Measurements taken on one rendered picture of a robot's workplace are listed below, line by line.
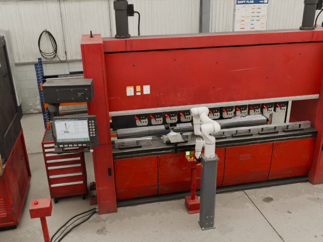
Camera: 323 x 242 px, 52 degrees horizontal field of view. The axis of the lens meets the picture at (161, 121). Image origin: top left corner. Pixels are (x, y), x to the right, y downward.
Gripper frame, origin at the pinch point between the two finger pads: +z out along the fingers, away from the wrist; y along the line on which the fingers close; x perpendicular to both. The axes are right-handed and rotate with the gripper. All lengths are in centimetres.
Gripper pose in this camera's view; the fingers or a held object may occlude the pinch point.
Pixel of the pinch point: (197, 160)
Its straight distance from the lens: 440.0
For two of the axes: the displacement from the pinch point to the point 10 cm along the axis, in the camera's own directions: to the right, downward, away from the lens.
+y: 2.1, 4.4, -8.7
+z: 0.0, 8.9, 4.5
